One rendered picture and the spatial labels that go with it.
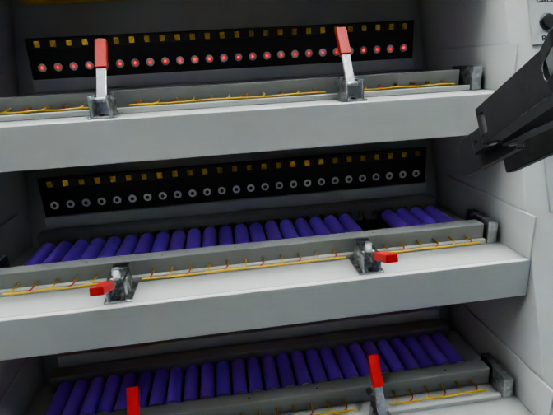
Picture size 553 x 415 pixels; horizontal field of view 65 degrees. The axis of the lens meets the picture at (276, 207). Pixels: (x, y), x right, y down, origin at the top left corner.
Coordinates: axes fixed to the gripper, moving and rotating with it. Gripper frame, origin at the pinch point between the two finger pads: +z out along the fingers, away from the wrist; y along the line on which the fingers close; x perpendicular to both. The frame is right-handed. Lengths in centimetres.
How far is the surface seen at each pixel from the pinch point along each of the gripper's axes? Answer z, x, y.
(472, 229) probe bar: 19.4, 4.3, -7.0
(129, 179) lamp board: 28.1, -8.1, 34.8
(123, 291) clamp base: 15.6, 7.3, 33.1
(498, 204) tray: 18.7, 1.8, -10.5
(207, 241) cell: 23.0, 2.1, 24.8
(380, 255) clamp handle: 10.8, 6.8, 7.8
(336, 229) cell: 23.0, 2.2, 8.6
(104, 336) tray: 17.0, 11.5, 35.6
